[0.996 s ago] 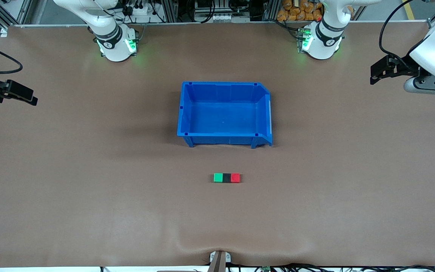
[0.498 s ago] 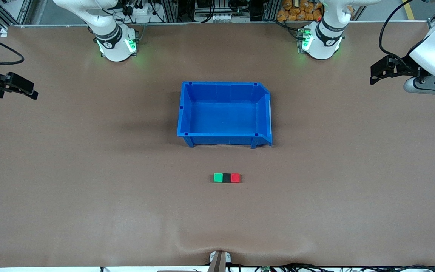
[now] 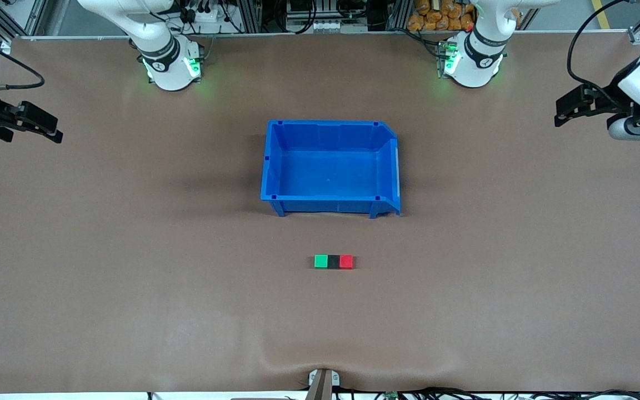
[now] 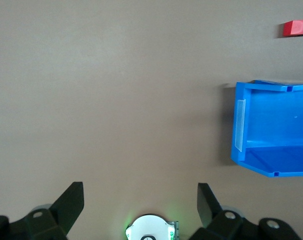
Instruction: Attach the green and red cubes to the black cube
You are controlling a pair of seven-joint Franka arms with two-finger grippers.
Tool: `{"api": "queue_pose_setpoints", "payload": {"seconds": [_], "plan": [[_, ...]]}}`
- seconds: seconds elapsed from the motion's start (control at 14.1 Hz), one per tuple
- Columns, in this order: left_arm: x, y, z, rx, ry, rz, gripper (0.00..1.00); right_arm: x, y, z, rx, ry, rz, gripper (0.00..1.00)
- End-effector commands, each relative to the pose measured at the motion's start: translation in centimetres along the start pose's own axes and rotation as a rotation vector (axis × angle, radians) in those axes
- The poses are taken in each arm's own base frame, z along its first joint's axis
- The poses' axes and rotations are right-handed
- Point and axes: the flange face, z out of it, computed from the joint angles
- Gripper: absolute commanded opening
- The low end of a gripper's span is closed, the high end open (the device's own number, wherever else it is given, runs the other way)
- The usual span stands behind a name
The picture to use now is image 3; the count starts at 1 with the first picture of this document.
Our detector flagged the orange snack bags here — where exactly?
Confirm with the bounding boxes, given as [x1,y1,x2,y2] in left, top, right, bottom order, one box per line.
[407,0,477,32]

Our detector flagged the white power strip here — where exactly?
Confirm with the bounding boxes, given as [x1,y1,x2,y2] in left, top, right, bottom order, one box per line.
[184,4,229,24]

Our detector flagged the brown table mat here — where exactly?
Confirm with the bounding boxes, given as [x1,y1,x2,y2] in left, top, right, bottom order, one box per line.
[0,31,640,395]

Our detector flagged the blue plastic storage bin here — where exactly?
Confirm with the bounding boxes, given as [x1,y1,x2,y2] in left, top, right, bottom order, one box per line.
[260,119,402,219]

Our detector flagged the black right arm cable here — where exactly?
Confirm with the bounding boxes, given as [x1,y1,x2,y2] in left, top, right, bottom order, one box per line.
[0,28,46,91]

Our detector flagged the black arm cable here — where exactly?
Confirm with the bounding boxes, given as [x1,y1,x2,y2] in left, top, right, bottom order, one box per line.
[568,0,626,92]
[0,28,46,91]

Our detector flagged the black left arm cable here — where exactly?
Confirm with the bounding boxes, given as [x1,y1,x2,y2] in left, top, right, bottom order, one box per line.
[568,0,626,92]

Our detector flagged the metal table clamp bracket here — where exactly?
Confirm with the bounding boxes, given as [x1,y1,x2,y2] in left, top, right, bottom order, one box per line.
[307,368,341,400]

